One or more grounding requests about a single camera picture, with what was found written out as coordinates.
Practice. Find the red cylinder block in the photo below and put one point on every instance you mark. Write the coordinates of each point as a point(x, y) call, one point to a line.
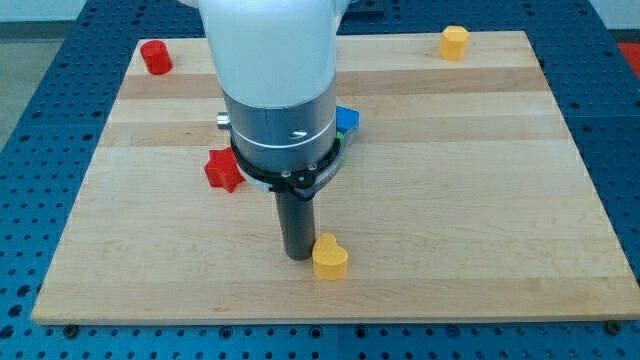
point(156, 57)

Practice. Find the wooden board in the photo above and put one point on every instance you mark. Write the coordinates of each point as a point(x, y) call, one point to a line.
point(463, 198)

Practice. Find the blue block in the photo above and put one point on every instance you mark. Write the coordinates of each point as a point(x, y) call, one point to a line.
point(347, 119)

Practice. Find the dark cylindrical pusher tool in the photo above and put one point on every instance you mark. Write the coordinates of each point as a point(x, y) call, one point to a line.
point(297, 224)

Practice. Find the yellow hexagon block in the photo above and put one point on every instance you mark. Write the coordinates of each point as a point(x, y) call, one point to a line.
point(453, 42)

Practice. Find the yellow heart block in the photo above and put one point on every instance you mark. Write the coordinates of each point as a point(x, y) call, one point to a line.
point(330, 260)

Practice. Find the red star block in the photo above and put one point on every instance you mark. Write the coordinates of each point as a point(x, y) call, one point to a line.
point(222, 171)

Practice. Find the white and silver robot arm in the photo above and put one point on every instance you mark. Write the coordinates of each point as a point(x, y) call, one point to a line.
point(276, 64)

